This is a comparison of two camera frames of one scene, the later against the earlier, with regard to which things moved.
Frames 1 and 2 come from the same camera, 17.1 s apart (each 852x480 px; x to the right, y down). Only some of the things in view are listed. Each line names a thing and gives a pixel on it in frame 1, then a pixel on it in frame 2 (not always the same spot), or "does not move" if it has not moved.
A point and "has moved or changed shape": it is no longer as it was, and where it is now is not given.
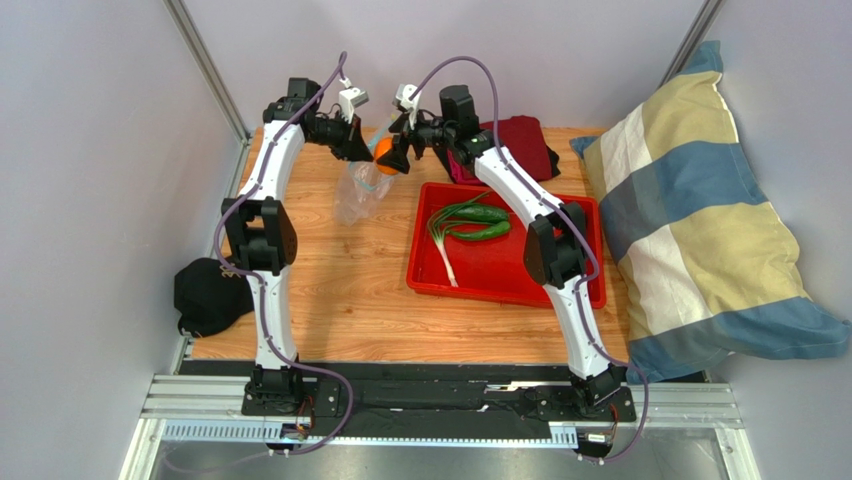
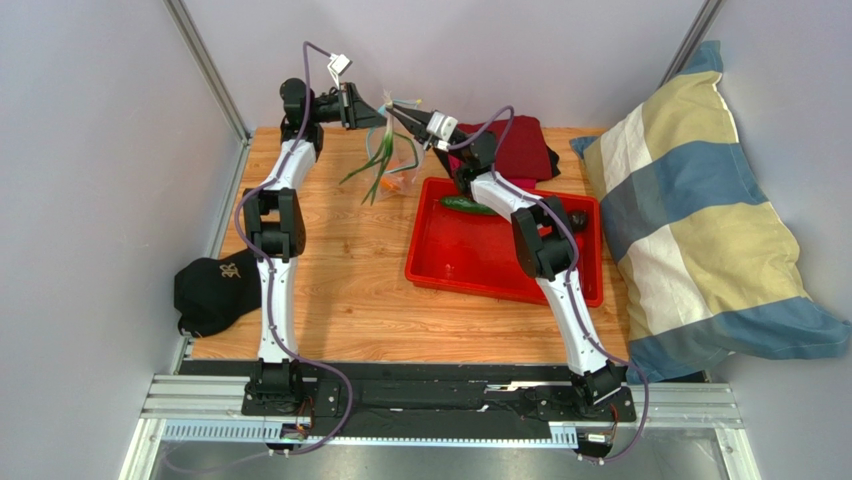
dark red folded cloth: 523,143 does not move
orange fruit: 382,147 → 388,182
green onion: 439,224 → 382,158
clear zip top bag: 362,186 has moved or changed shape
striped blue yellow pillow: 705,267 does not move
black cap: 209,297 does not move
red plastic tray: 468,241 does not move
